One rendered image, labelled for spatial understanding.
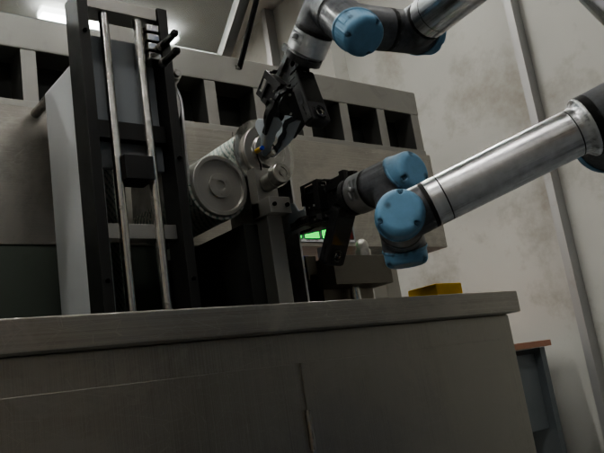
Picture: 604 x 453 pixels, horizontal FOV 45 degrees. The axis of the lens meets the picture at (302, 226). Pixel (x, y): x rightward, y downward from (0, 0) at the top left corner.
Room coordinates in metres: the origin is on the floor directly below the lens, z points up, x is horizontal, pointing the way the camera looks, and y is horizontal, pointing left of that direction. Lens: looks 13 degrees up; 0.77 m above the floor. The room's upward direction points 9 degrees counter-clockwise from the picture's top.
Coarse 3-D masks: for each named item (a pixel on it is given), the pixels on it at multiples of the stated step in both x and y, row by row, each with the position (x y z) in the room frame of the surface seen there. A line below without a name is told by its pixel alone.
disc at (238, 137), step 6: (252, 120) 1.41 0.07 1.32; (240, 126) 1.39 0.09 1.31; (246, 126) 1.40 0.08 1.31; (252, 126) 1.40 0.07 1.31; (240, 132) 1.38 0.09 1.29; (234, 138) 1.38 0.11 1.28; (240, 138) 1.38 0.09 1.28; (234, 144) 1.37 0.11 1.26; (240, 144) 1.38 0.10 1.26; (234, 150) 1.37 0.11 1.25; (240, 150) 1.38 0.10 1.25; (240, 156) 1.38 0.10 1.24; (240, 162) 1.38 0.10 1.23; (240, 168) 1.38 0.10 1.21; (246, 168) 1.39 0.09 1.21; (246, 174) 1.39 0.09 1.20
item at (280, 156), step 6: (258, 138) 1.39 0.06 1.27; (276, 138) 1.42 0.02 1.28; (252, 144) 1.39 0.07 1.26; (258, 144) 1.39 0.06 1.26; (252, 150) 1.39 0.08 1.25; (282, 150) 1.42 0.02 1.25; (276, 156) 1.41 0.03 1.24; (282, 156) 1.42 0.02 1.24; (258, 162) 1.39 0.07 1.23; (264, 162) 1.39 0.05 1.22; (270, 162) 1.40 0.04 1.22; (276, 162) 1.41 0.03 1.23; (282, 162) 1.42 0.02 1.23
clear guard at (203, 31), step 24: (0, 0) 1.43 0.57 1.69; (24, 0) 1.45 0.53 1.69; (48, 0) 1.48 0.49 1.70; (120, 0) 1.56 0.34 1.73; (144, 0) 1.59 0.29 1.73; (168, 0) 1.62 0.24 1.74; (192, 0) 1.66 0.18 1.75; (216, 0) 1.69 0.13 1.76; (96, 24) 1.57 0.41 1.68; (168, 24) 1.67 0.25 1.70; (192, 24) 1.70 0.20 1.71; (216, 24) 1.74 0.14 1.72; (192, 48) 1.75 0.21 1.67; (216, 48) 1.78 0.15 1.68
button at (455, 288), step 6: (456, 282) 1.33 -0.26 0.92; (420, 288) 1.32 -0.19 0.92; (426, 288) 1.31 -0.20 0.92; (432, 288) 1.30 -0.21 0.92; (438, 288) 1.29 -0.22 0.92; (444, 288) 1.30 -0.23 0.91; (450, 288) 1.32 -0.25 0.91; (456, 288) 1.32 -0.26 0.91; (408, 294) 1.34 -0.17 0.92; (414, 294) 1.33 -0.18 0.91; (420, 294) 1.32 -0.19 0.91; (426, 294) 1.31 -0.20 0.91; (432, 294) 1.30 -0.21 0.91; (438, 294) 1.29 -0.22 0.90
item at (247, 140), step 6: (246, 132) 1.39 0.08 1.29; (252, 132) 1.39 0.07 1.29; (246, 138) 1.38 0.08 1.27; (252, 138) 1.39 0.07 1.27; (246, 144) 1.38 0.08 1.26; (246, 150) 1.38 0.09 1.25; (288, 150) 1.44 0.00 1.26; (246, 156) 1.38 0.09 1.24; (252, 156) 1.39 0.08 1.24; (288, 156) 1.44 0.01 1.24; (246, 162) 1.38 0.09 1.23; (252, 162) 1.38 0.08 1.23; (288, 162) 1.44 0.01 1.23; (246, 180) 1.42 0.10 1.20
